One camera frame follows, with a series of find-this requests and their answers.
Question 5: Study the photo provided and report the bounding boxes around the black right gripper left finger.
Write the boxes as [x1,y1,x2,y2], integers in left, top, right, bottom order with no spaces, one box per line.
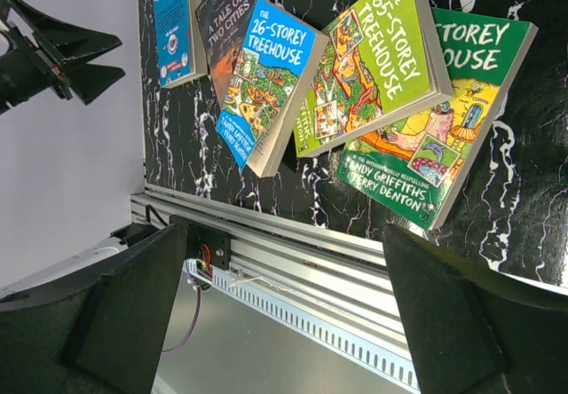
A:
[1,225,186,393]

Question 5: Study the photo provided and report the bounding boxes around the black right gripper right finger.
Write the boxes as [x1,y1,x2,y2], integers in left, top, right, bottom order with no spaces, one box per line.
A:
[383,225,567,393]

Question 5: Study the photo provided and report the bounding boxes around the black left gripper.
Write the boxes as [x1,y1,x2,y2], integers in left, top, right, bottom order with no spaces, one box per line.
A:
[1,0,125,114]

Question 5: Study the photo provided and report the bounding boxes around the blue back-cover book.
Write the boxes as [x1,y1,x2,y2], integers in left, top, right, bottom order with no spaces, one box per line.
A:
[153,0,208,89]

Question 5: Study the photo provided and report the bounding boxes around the green 104-Storey Treehouse book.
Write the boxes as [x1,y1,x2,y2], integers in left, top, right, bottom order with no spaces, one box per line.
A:
[336,8,538,230]

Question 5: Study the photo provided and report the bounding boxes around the blue 26-Storey Treehouse book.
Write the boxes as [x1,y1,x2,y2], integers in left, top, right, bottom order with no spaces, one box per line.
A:
[216,0,329,177]

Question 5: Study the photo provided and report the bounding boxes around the lime 65-Storey Treehouse book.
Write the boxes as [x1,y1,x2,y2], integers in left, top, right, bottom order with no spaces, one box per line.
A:
[294,0,454,158]

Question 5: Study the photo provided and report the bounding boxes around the left controller board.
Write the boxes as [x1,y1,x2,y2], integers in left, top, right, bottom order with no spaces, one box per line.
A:
[195,260,213,291]

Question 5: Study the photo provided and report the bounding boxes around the dark Tale of Two Cities book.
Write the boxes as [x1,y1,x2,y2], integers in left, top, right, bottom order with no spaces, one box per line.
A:
[195,0,256,104]

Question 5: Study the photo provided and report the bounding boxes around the slotted cable duct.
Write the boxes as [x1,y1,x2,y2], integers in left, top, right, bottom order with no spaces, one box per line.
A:
[184,259,420,393]

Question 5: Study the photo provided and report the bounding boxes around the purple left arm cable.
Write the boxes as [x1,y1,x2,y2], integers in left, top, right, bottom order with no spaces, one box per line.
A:
[162,289,203,353]

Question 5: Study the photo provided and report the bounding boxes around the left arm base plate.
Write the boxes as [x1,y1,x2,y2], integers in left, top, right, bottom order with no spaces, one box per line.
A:
[170,215,232,273]

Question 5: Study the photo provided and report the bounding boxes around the aluminium frame rail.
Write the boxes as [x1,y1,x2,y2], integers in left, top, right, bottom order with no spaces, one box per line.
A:
[130,188,409,357]

